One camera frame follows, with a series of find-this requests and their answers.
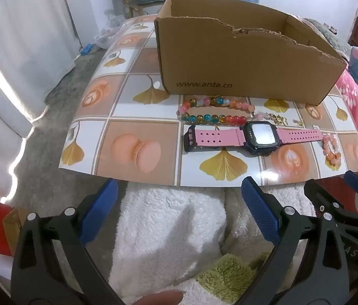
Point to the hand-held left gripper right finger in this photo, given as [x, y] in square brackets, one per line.
[260, 209]

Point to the white curtain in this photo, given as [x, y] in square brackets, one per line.
[13, 70]

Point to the brown gift bag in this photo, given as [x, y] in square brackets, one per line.
[15, 228]

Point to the grey green blanket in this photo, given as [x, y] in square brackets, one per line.
[334, 38]

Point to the person's left hand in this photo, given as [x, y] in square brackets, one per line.
[159, 298]

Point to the small blue object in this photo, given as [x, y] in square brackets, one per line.
[87, 49]

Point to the white plastic bag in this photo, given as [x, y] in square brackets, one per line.
[109, 31]

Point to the brown cardboard box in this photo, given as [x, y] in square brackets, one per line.
[245, 63]

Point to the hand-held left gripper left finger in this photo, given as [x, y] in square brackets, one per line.
[102, 209]

